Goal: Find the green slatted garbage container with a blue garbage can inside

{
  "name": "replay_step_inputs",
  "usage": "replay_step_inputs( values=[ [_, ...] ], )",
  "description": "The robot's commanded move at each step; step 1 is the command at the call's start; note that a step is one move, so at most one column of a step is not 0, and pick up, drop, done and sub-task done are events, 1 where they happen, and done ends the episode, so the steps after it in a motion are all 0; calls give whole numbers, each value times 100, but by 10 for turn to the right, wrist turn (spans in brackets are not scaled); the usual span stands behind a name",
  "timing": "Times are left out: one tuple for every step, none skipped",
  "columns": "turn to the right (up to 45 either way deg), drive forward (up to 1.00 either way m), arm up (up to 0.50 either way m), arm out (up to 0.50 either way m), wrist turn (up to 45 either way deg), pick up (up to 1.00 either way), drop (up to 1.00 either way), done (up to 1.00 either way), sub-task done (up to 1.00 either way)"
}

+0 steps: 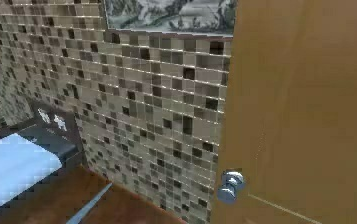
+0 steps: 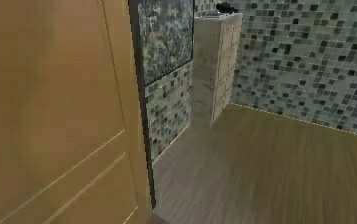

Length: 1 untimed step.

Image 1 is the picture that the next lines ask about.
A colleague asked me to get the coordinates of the brown wooden room door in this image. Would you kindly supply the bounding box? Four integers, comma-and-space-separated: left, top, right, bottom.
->
210, 0, 357, 224

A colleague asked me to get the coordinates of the silver round door knob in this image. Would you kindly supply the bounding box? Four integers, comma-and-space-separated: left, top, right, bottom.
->
216, 170, 246, 205

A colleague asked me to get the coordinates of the grey framed landscape picture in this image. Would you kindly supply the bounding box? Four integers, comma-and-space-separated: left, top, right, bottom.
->
103, 0, 238, 37

